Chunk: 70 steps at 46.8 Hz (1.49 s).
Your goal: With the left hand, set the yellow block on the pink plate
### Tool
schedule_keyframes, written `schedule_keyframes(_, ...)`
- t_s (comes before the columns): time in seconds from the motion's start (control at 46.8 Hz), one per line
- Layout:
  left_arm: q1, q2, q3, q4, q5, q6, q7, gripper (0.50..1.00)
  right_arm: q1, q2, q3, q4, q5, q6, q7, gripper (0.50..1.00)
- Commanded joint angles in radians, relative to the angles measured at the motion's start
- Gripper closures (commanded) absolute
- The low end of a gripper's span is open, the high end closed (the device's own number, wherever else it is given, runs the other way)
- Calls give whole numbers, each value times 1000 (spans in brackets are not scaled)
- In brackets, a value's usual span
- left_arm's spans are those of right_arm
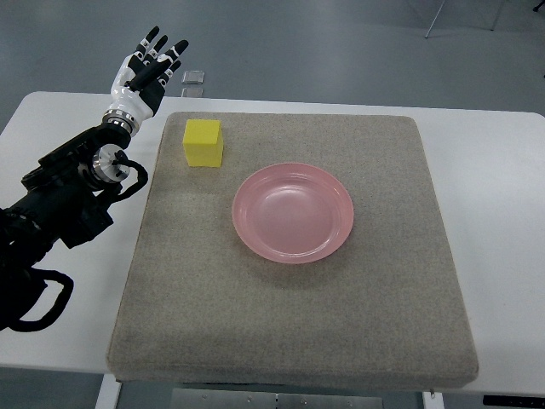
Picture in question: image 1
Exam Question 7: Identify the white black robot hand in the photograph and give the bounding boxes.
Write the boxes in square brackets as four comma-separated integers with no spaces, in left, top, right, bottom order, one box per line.
[103,26,189,135]

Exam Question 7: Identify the yellow foam block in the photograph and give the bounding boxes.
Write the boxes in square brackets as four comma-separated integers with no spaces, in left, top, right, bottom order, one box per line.
[182,119,224,168]

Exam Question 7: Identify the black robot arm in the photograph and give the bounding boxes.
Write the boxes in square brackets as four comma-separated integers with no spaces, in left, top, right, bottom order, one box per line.
[1,109,148,332]

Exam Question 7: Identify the lower floor socket plate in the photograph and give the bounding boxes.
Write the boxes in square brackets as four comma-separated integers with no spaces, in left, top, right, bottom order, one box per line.
[181,87,204,98]

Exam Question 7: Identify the floor socket plate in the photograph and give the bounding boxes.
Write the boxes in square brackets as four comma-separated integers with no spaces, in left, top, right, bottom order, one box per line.
[182,71,205,84]
[181,87,204,98]

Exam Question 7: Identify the upper floor socket plate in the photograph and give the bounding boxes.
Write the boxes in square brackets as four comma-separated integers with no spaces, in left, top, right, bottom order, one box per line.
[182,71,205,84]

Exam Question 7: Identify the pink plate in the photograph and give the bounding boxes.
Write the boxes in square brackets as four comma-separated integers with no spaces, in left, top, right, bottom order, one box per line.
[232,163,354,264]

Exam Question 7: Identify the white left table leg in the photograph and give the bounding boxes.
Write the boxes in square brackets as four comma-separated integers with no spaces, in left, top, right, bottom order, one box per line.
[95,374,122,409]

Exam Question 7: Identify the beige fabric mat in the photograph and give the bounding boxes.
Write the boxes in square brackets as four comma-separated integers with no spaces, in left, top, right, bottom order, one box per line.
[106,112,479,390]

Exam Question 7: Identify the metal chair legs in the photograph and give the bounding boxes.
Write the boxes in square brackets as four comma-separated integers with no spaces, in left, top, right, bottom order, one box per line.
[424,1,544,39]

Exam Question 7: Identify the black label strip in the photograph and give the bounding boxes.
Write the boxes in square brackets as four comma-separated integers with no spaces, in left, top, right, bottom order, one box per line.
[483,395,545,408]

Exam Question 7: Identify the metal table base plate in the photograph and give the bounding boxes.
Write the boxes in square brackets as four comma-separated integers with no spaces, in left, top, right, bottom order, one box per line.
[169,389,383,409]

